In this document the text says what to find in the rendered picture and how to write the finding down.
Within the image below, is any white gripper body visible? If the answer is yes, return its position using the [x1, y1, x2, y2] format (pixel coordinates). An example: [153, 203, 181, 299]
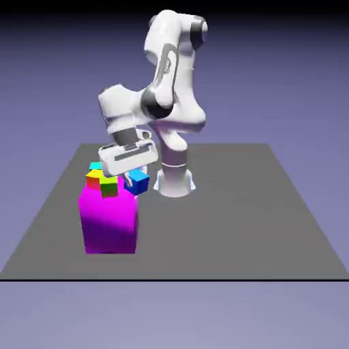
[97, 140, 160, 179]

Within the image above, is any small blue cube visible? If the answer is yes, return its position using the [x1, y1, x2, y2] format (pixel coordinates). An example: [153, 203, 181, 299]
[123, 168, 151, 196]

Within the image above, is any small green cube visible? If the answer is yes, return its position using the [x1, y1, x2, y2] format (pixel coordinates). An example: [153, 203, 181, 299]
[100, 174, 119, 198]

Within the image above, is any small orange cube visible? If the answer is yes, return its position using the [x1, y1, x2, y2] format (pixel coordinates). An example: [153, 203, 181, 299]
[85, 169, 104, 191]

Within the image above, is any large magenta box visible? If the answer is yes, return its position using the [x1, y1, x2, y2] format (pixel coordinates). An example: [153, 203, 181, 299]
[78, 177, 139, 255]

